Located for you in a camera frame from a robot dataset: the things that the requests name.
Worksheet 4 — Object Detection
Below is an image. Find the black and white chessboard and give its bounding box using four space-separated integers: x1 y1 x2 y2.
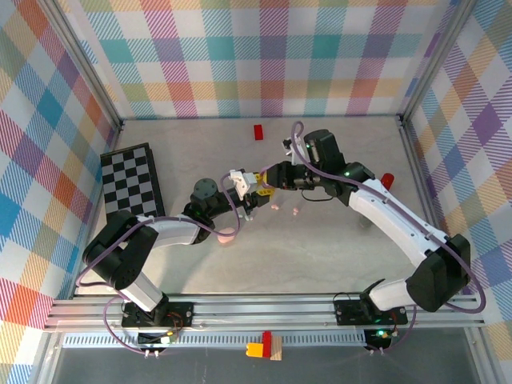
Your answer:
99 142 166 221

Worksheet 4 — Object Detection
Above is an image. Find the small electronics board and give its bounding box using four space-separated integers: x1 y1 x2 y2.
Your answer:
363 327 394 349
138 330 178 347

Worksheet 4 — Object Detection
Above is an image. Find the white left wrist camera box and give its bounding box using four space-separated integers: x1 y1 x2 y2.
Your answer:
228 168 262 199

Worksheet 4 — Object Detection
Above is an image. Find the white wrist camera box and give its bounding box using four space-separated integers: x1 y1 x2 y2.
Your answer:
282 137 301 166
228 168 262 199

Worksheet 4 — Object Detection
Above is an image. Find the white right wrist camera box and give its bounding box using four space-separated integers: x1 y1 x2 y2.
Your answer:
282 137 301 166

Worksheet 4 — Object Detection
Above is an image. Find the thin black cable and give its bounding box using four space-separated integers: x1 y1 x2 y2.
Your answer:
302 190 335 202

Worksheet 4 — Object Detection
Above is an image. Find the aluminium side rail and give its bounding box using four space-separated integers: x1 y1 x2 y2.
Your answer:
398 118 459 297

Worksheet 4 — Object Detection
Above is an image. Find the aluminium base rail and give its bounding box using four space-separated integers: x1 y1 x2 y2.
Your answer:
43 293 487 332

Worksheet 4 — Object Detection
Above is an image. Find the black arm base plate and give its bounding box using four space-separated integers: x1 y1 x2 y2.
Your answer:
121 300 196 330
334 294 410 326

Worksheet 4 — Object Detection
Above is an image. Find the aluminium frame post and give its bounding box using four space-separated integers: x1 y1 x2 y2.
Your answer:
42 0 125 135
398 0 481 127

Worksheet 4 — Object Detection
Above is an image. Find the slotted grey cable duct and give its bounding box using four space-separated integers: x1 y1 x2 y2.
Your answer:
62 334 369 350

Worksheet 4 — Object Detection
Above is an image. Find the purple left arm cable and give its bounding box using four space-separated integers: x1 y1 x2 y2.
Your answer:
74 174 242 355

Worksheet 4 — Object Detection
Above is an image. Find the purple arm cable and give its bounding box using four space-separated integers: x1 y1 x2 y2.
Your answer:
258 121 487 355
74 174 242 355

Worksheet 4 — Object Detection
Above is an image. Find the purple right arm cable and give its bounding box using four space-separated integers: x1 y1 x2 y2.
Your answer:
258 121 487 355

